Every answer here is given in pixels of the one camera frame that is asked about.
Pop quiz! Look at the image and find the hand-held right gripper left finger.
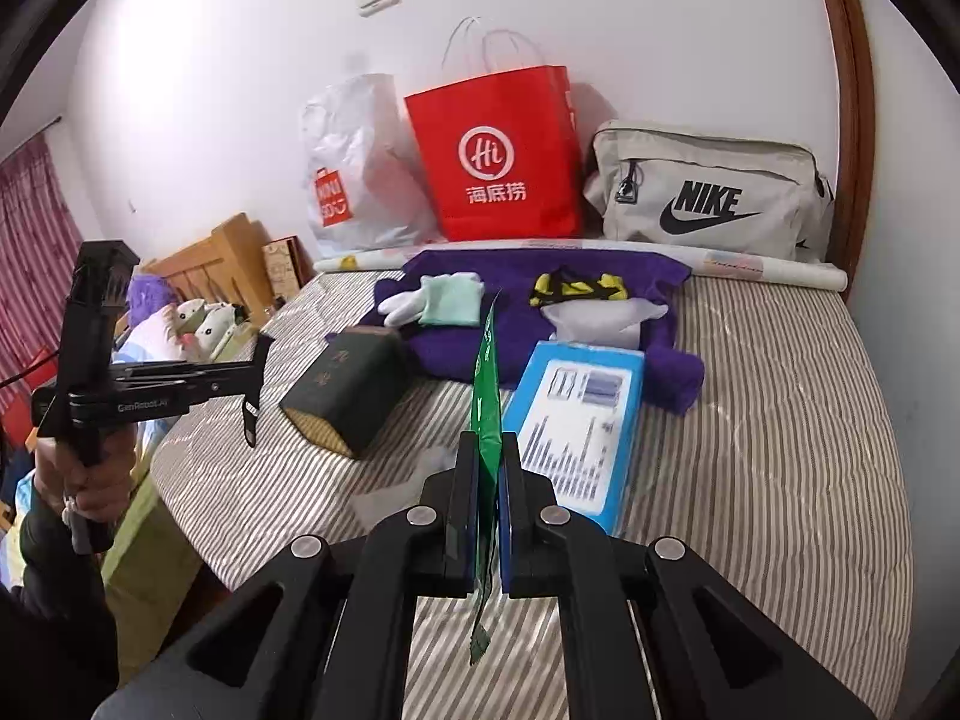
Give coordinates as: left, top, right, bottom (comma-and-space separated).
94, 431, 481, 720

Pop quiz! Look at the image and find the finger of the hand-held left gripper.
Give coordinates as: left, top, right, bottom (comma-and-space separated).
238, 391, 263, 451
225, 332, 276, 395

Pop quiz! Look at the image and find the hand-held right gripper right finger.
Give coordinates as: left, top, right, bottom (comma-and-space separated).
499, 431, 878, 720

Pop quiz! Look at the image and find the clear plastic bag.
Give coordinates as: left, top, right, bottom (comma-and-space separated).
351, 446, 470, 535

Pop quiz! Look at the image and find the green foil packet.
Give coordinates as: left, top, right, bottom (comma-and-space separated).
466, 306, 506, 667

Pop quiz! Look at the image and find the blue printed box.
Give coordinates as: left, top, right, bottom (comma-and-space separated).
501, 341, 648, 535

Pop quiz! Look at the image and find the yellow and black cloth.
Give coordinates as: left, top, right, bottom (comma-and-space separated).
529, 268, 632, 309

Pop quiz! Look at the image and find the person's left forearm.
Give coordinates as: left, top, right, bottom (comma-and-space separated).
0, 499, 125, 720

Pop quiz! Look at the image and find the person's left hand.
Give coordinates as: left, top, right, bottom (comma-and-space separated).
34, 418, 134, 535

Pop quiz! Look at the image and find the white spotted plush toy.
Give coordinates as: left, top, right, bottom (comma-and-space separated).
175, 298, 257, 362

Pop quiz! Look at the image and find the purple plush toy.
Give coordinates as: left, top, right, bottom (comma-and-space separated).
125, 274, 178, 329

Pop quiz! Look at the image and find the black rectangular box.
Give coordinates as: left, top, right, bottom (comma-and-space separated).
279, 327, 413, 461

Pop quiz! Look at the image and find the brown printed cardboard box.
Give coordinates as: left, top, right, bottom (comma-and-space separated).
262, 237, 315, 302

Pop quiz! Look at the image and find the red patterned curtain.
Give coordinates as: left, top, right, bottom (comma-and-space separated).
0, 133, 85, 392

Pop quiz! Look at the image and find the wooden headboard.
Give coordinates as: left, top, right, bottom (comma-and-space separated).
141, 212, 275, 325

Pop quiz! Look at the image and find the white glove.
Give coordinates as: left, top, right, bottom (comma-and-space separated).
376, 272, 481, 330

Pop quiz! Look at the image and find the purple towel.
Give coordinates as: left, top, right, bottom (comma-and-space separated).
373, 246, 707, 416

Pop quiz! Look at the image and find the mint green cloth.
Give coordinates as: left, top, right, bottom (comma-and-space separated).
418, 275, 486, 329

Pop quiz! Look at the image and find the white crinkled plastic packet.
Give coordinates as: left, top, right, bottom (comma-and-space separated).
538, 296, 669, 352

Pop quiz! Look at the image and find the white plastic shopping bag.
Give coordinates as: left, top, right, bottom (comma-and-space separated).
300, 72, 445, 260

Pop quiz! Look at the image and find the grey striped mattress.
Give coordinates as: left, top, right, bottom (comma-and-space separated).
148, 270, 917, 720

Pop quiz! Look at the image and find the red paper bag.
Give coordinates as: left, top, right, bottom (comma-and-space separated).
405, 15, 585, 242

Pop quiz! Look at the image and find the white printed paper roll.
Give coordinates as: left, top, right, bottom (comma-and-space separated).
313, 238, 849, 293

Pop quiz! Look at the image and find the grey bag with black logo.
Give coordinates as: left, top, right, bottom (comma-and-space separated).
583, 119, 836, 265

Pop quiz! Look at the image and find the brown wooden bed frame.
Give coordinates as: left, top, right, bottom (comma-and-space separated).
805, 0, 876, 284

